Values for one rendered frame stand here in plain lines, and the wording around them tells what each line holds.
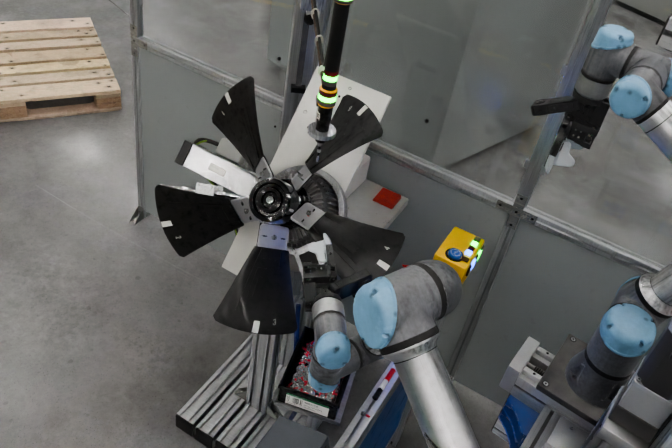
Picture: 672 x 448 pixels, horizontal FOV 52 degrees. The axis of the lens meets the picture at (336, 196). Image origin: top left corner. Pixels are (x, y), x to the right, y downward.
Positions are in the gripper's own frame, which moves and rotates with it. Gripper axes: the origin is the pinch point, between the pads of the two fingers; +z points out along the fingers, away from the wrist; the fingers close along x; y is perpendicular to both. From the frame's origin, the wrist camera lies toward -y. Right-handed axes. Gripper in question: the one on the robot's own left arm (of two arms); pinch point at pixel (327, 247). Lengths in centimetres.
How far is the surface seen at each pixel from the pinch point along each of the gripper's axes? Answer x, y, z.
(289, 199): -7.2, 9.0, 11.1
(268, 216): -2.3, 14.6, 10.2
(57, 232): 107, 114, 130
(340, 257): 2.0, -3.3, -2.0
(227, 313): 18.3, 26.3, -4.3
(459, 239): 15.3, -41.6, 16.5
